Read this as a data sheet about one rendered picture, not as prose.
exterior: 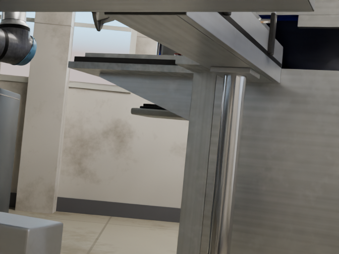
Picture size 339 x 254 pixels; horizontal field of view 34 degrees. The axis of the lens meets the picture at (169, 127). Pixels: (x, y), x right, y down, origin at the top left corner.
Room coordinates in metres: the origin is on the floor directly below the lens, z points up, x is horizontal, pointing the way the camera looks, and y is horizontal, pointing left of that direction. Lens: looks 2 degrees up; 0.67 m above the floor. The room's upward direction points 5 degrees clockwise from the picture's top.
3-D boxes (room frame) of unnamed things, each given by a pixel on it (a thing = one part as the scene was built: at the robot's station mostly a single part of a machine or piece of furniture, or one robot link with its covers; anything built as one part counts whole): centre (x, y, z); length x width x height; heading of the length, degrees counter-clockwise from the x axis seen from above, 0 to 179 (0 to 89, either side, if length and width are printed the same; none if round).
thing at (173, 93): (1.62, 0.07, 0.79); 0.34 x 0.03 x 0.13; 68
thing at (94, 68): (1.84, -0.04, 0.87); 0.70 x 0.48 x 0.02; 158
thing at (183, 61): (1.35, -0.09, 0.87); 0.14 x 0.13 x 0.02; 68
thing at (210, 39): (1.06, -0.08, 0.92); 0.69 x 0.15 x 0.16; 158
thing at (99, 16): (1.68, 0.24, 1.04); 0.06 x 0.03 x 0.09; 68
